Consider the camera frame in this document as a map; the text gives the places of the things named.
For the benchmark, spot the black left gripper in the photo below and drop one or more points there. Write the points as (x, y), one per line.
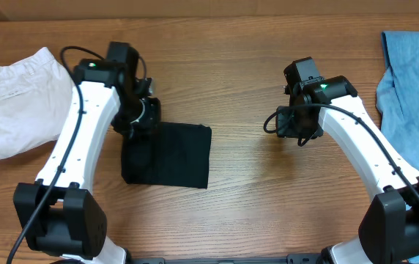
(149, 125)

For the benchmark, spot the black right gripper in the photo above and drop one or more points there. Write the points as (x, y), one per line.
(286, 131)

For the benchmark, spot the black t-shirt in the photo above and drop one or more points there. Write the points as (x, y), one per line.
(176, 154)

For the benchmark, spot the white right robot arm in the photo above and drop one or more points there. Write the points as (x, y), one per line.
(389, 231)

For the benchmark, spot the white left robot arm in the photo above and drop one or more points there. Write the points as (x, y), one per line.
(58, 213)

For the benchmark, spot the light blue denim jeans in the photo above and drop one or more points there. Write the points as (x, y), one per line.
(398, 93)

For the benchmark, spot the folded white shorts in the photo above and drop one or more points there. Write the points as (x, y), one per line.
(35, 98)

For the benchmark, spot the black base frame rail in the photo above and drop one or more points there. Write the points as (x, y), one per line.
(224, 260)

